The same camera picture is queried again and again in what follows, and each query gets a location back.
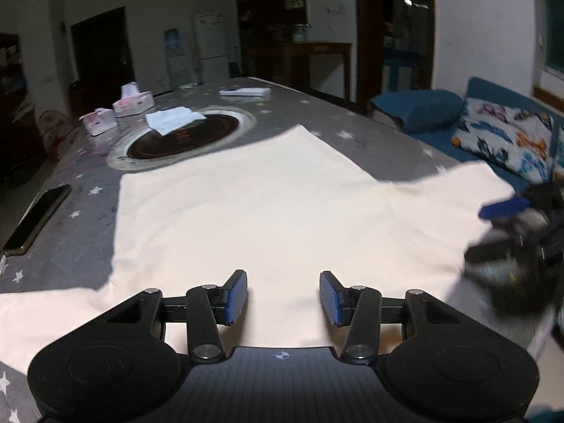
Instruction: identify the white water dispenser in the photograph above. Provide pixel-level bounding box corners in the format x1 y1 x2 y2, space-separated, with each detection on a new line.
166 50 188 90

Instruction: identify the dark smartphone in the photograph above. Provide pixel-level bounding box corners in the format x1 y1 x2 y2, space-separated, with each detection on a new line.
2 184 72 256

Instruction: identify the white remote control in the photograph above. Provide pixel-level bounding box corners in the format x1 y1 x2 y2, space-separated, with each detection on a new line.
219 87 271 98

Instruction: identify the white refrigerator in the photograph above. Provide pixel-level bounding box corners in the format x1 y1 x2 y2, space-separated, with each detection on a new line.
194 14 230 84

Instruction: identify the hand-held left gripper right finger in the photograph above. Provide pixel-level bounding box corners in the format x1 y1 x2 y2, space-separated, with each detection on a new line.
319 271 459 362

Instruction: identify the round built-in cooktop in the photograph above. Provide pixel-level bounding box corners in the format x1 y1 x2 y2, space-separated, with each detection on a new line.
108 106 256 172

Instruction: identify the pink hand fan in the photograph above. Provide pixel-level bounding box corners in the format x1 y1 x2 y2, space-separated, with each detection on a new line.
39 110 82 161

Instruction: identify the dark wooden door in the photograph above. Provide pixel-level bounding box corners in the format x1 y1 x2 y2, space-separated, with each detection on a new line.
70 6 135 93

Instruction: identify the cream fleece garment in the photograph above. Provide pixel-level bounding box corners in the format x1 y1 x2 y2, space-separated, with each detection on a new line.
0 124 551 373

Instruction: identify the dark wooden display cabinet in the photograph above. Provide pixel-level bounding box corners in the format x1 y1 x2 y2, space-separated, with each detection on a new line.
235 0 309 75

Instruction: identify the butterfly print pillow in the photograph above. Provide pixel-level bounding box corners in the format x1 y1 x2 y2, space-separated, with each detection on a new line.
452 97 555 183

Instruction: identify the blue cushion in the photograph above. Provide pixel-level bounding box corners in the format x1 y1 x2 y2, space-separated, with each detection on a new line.
369 89 466 134

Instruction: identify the white tissue sheet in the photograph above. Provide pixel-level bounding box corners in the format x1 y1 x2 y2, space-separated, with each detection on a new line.
145 106 207 136

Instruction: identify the pink white tissue box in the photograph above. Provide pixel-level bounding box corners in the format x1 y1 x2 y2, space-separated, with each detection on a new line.
112 83 155 117

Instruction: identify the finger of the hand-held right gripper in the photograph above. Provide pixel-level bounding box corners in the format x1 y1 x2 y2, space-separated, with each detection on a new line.
479 197 532 220

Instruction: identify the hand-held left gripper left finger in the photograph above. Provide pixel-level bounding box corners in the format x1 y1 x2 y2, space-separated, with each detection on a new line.
106 270 248 363

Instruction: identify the small pink tissue pack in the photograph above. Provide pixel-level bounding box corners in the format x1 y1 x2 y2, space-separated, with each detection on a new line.
80 108 119 136

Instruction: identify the blue sofa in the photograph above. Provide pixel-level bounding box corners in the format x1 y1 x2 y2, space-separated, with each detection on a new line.
370 77 564 195

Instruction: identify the wooden side table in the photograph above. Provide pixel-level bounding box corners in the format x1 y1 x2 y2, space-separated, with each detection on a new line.
247 42 353 102

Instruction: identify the grey star-print tablecloth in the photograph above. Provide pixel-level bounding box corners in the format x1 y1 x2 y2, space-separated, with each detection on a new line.
0 77 498 423

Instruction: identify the blue table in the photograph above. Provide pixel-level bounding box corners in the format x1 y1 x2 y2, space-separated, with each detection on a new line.
382 50 420 91

